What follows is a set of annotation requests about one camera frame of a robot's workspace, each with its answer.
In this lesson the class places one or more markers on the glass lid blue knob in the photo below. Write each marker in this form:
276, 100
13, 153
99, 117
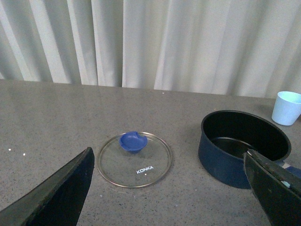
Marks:
134, 159

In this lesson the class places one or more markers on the dark blue saucepan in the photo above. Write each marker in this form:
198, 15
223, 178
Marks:
227, 135

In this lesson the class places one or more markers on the white curtain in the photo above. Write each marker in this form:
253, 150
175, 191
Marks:
234, 47

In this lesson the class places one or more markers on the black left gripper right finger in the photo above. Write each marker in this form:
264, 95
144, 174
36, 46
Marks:
277, 187

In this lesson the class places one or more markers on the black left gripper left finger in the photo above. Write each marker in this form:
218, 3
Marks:
57, 201

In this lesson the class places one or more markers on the light blue cup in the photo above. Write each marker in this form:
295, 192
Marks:
287, 108

